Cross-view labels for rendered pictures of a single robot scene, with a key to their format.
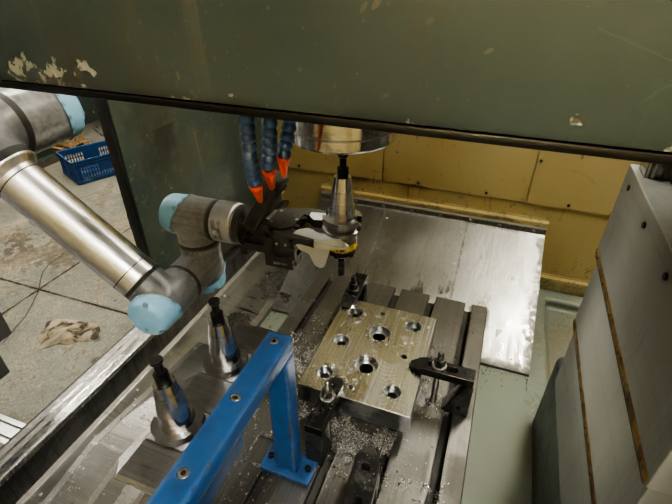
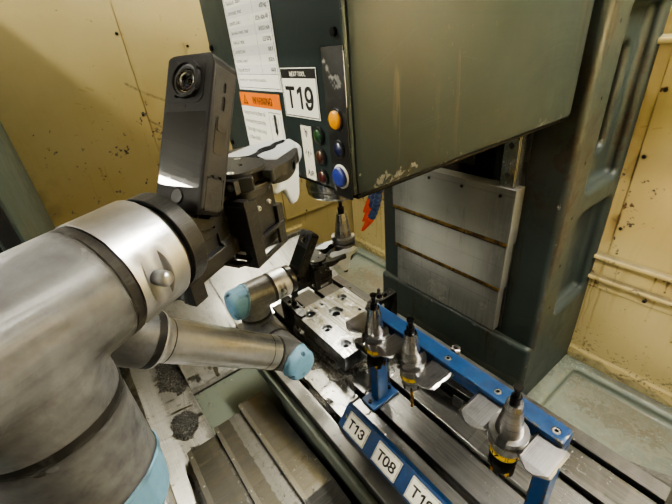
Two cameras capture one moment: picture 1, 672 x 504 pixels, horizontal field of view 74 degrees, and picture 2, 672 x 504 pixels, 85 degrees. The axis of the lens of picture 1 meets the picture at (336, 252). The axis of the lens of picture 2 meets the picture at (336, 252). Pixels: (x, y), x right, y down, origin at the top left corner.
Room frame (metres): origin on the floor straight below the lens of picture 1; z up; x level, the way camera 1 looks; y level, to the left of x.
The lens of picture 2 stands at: (0.13, 0.73, 1.81)
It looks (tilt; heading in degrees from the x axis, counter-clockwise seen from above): 30 degrees down; 305
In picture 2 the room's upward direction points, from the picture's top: 6 degrees counter-clockwise
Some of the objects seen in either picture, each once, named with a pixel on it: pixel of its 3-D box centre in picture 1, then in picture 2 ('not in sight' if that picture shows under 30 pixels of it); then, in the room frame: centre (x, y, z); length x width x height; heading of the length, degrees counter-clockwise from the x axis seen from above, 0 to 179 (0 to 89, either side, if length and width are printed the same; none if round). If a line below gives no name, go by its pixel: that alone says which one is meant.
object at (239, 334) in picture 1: (245, 337); (359, 323); (0.50, 0.14, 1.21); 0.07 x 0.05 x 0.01; 69
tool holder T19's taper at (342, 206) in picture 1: (342, 196); (341, 223); (0.62, -0.01, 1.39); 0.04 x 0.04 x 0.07
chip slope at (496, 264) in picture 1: (403, 282); (266, 304); (1.25, -0.24, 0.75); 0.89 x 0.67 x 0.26; 69
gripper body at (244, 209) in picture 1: (272, 233); (306, 272); (0.67, 0.11, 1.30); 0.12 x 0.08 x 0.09; 70
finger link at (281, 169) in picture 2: not in sight; (267, 169); (0.37, 0.49, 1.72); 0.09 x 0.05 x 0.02; 99
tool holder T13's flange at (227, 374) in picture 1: (226, 362); (374, 334); (0.45, 0.16, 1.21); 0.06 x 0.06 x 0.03
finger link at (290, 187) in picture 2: not in sight; (289, 175); (0.38, 0.45, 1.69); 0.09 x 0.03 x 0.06; 99
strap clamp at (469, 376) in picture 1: (440, 378); (380, 305); (0.62, -0.22, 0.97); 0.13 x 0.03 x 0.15; 69
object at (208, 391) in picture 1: (203, 391); (391, 347); (0.40, 0.18, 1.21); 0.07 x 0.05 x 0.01; 69
